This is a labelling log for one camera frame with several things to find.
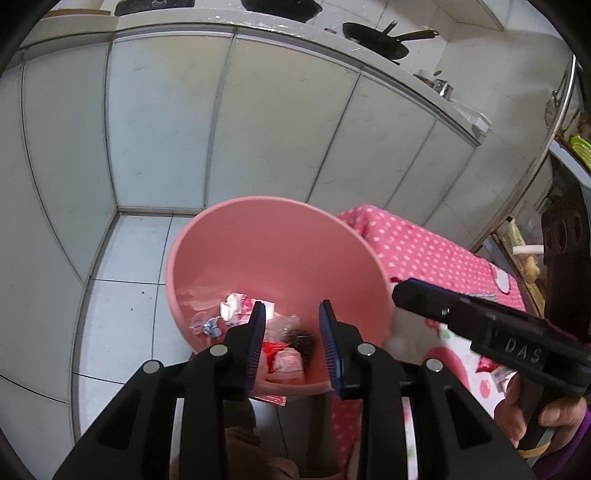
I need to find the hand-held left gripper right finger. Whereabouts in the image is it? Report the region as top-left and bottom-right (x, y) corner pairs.
(318, 300), (539, 480)

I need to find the pink polka dot tablecloth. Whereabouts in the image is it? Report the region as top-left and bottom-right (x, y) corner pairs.
(330, 203), (529, 480)

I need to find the green plastic basket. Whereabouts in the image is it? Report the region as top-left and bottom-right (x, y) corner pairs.
(568, 135), (591, 169)

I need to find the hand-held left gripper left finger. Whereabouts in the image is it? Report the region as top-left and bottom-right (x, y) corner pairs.
(52, 302), (267, 480)

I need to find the clear plastic wrap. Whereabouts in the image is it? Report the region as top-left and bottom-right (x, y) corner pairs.
(265, 314), (303, 340)

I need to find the white packet red label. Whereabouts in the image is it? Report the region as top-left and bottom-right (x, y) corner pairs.
(272, 347), (305, 384)

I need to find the black wok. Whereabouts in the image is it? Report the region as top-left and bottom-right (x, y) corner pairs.
(342, 21), (439, 64)
(241, 0), (323, 23)

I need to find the pink plastic bin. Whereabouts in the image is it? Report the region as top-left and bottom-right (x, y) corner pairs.
(165, 196), (397, 398)

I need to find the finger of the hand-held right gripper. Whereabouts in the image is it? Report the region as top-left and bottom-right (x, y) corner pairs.
(392, 281), (481, 341)
(406, 278), (467, 300)

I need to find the white plastic container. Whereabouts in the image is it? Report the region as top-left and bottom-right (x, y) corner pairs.
(455, 104), (493, 136)

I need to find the steel wool scourer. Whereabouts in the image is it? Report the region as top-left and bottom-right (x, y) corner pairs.
(283, 329), (317, 359)

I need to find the person's right hand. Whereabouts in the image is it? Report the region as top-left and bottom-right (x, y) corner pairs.
(494, 369), (590, 446)

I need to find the white kitchen cabinet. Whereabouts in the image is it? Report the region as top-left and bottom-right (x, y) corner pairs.
(0, 9), (578, 462)

